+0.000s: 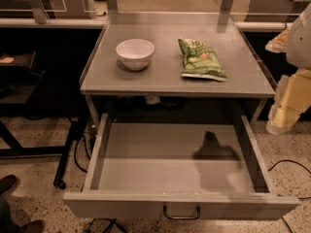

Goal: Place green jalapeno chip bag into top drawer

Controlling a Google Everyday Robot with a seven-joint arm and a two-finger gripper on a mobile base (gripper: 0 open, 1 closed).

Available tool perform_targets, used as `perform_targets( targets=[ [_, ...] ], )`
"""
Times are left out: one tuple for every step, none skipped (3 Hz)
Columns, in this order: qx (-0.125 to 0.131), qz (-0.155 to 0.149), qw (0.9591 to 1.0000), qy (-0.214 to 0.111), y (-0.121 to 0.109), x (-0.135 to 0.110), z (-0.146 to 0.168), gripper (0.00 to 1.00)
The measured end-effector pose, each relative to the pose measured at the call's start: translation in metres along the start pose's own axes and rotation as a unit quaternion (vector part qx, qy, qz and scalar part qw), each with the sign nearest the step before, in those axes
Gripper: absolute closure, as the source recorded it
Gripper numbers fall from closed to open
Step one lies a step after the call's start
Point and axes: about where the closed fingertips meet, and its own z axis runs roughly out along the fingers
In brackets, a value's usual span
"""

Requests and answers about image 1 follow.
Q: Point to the brown shoe lower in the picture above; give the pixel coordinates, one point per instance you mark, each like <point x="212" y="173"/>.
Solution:
<point x="36" y="226"/>

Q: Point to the brown shoe upper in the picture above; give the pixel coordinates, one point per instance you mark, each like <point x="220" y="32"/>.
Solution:
<point x="8" y="184"/>

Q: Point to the open grey top drawer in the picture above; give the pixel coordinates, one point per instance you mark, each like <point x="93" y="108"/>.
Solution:
<point x="137" y="168"/>

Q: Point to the grey cabinet counter unit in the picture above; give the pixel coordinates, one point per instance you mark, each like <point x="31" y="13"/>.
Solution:
<point x="104" y="75"/>

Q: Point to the brown shoe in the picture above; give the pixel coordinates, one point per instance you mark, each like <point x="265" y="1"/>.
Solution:
<point x="36" y="226"/>
<point x="8" y="184"/>

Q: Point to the white ceramic bowl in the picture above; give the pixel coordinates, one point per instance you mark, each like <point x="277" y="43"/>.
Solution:
<point x="135" y="54"/>

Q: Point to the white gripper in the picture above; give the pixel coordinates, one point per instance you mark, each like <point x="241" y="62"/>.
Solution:
<point x="300" y="46"/>

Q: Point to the green jalapeno chip bag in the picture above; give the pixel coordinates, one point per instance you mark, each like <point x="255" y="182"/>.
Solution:
<point x="200" y="61"/>

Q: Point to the black drawer handle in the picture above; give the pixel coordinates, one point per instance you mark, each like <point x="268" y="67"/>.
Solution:
<point x="181" y="213"/>

